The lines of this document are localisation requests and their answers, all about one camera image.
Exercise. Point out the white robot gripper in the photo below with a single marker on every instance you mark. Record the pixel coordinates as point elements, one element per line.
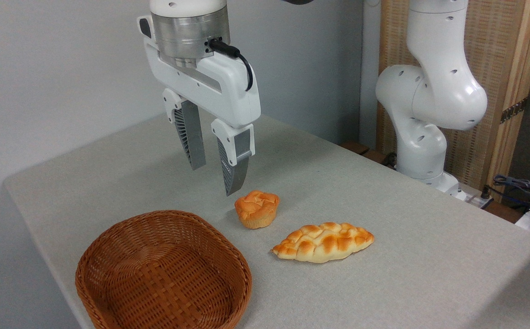
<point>228,91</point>

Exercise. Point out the round orange muffin bread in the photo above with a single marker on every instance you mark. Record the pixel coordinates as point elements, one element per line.
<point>256,210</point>

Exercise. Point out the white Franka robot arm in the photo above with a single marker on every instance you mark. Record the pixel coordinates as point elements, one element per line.
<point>438,91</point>

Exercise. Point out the brown woven wicker basket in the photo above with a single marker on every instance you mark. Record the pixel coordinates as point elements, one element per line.
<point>164,274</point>

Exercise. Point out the long braided bread loaf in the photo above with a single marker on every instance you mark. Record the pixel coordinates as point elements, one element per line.
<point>324,242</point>

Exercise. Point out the brown wooden screen foot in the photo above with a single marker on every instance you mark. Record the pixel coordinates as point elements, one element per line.
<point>365,151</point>

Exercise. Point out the metal screen hinge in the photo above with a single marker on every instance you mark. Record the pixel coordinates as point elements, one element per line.
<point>514,110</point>

